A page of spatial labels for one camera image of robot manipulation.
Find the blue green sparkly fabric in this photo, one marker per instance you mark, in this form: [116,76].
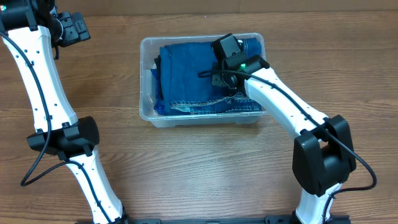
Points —
[159,102]

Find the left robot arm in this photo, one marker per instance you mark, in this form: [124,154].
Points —
[34,31]

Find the clear plastic storage bin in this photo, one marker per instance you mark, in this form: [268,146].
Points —
[149,50]

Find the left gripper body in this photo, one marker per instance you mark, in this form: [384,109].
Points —
[64,31]

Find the black cloth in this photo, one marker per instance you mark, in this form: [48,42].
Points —
[157,61]

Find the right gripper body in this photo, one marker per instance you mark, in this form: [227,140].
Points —
[218,79]

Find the blue denim jeans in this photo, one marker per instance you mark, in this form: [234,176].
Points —
[185,93]

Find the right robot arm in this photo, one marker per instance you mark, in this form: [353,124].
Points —
[322,159]

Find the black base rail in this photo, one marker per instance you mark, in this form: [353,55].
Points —
[217,221]

